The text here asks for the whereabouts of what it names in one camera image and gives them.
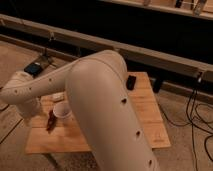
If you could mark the white sponge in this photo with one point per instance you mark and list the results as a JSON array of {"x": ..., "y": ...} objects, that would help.
[{"x": 58, "y": 97}]

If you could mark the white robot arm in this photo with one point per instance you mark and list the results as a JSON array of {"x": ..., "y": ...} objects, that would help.
[{"x": 95, "y": 86}]

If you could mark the small black device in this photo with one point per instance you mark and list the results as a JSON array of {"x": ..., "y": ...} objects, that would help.
[{"x": 130, "y": 83}]

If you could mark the white plastic cup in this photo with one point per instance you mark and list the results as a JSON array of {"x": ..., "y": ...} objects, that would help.
[{"x": 62, "y": 110}]

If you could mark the dark red chili pepper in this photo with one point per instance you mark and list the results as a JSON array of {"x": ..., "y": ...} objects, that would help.
[{"x": 51, "y": 121}]

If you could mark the wooden table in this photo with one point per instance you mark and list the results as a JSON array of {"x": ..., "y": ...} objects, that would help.
[{"x": 67, "y": 137}]

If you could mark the black power adapter box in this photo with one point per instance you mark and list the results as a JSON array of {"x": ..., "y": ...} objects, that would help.
[{"x": 33, "y": 69}]

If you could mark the wooden shelf rail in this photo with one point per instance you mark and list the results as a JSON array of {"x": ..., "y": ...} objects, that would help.
[{"x": 142, "y": 55}]

